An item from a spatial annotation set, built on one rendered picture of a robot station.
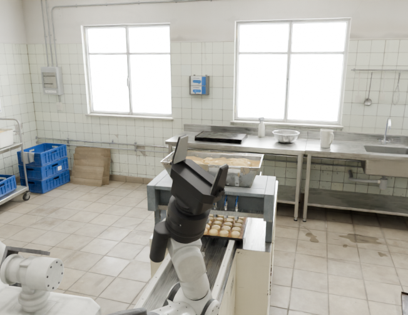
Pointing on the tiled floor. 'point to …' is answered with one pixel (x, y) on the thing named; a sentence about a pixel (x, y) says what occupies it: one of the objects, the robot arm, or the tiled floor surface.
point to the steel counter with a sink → (345, 152)
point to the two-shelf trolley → (24, 169)
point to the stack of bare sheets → (407, 303)
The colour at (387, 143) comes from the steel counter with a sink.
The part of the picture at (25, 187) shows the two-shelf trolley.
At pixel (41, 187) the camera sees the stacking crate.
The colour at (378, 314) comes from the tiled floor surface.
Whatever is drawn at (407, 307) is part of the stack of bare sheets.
